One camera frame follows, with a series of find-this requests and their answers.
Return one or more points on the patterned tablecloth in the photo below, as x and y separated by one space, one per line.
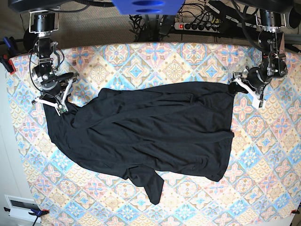
262 182

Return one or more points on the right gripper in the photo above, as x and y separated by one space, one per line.
55 88

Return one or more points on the blue orange clamp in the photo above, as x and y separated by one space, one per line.
37 212
6 59

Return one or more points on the blue orange clamp bottom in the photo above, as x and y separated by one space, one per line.
37 212

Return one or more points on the black round stool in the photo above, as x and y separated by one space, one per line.
29 40

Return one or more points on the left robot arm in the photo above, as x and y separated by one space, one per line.
271 44

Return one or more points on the white camera bracket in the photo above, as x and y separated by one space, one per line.
58 102
256 92

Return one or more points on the black t-shirt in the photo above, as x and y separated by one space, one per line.
183 128

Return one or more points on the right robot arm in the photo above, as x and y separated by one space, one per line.
43 23

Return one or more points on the blue orange clamp left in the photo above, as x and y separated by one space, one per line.
6 59

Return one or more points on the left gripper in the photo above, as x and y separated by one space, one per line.
254 77

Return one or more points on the blue mount plate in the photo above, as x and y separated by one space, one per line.
144 7

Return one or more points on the white power strip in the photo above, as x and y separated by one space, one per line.
205 27

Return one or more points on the white wall panel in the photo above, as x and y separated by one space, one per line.
20 208

